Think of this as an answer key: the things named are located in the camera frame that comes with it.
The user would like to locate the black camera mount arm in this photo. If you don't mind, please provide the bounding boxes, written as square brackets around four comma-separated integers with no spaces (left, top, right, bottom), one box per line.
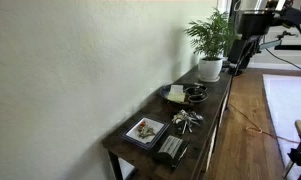
[258,30,299,52]

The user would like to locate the black coiled cord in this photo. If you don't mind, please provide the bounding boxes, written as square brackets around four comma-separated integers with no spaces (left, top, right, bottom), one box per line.
[184,85,208,104]

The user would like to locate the dark blue glass bowl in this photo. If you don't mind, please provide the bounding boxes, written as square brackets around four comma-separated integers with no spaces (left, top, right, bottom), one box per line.
[158,83,209,107]

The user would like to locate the white pot saucer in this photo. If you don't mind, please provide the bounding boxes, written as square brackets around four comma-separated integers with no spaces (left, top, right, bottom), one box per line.
[197,74,222,83]

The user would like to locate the black wall rail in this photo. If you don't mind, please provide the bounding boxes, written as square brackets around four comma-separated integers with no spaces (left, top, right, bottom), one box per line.
[274,44,301,51]

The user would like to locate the dark wooden console table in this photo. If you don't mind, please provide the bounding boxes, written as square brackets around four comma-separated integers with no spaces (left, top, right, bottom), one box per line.
[101,64,234,180]

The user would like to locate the blue white square plate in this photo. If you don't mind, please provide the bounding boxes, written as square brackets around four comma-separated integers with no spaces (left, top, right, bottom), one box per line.
[120,115,170,151]

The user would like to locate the white plant pot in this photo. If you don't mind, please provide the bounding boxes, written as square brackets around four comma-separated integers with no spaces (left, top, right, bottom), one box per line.
[197,57,224,80]

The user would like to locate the black white striped wallet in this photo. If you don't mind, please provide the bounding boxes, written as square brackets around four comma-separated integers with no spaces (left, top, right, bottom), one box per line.
[153,134,190,169]

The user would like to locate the key bunch with black fob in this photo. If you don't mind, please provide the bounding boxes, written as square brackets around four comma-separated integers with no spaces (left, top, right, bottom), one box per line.
[173,118,195,135]

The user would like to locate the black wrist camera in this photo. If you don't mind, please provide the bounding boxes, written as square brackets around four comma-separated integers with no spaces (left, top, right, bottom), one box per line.
[237,12,275,37]

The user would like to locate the orange extension cord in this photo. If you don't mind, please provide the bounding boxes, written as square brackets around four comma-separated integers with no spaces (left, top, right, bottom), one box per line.
[228,102,301,145]

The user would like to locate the white floor rug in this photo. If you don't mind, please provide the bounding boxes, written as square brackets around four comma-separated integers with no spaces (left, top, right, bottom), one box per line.
[262,73,301,180]

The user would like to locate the white paper sheet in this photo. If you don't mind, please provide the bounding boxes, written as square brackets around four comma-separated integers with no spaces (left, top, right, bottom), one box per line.
[169,84,185,94]

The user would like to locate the key bunch with black strap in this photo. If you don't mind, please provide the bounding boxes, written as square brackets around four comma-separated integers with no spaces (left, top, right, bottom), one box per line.
[171,111,188,123]

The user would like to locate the green potted palm plant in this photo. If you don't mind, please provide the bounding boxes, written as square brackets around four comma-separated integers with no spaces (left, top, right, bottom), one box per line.
[184,8,239,62]

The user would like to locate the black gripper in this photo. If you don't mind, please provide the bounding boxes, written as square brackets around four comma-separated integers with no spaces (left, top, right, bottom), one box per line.
[228,34,262,72]

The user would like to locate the thin black camera cable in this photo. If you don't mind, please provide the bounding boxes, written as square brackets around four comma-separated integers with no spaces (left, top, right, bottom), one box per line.
[265,48,301,77]

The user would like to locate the small keys with orange tag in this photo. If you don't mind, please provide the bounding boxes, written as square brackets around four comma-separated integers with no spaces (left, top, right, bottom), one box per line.
[135,120,157,140]

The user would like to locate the yellow paper note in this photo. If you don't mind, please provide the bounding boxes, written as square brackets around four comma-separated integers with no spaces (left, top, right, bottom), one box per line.
[166,91,187,103]

